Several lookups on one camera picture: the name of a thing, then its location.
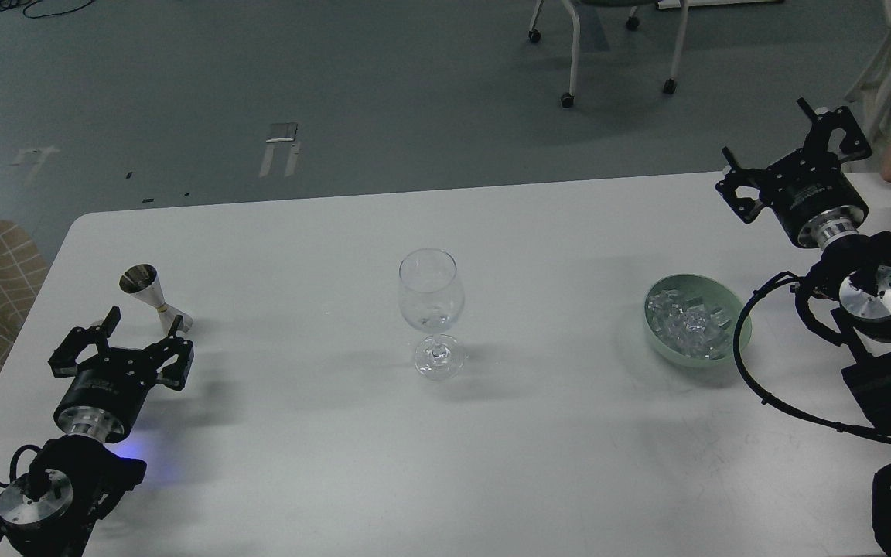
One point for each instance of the green bowl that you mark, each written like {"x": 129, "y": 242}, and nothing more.
{"x": 714, "y": 292}

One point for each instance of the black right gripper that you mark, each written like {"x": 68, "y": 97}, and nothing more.
{"x": 806, "y": 184}

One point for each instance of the steel cocktail jigger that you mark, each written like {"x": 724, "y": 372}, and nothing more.
{"x": 142, "y": 282}

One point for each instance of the clear wine glass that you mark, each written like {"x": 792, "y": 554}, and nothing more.
{"x": 431, "y": 298}

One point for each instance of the silver floor plate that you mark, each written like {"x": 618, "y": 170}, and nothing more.
{"x": 282, "y": 132}

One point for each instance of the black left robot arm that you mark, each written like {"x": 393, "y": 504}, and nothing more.
{"x": 57, "y": 492}

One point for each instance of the pile of clear ice cubes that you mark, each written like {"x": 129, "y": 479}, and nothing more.
{"x": 689, "y": 325}

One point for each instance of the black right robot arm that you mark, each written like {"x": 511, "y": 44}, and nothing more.
{"x": 845, "y": 297}

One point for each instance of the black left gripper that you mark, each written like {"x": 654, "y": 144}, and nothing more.
{"x": 109, "y": 389}

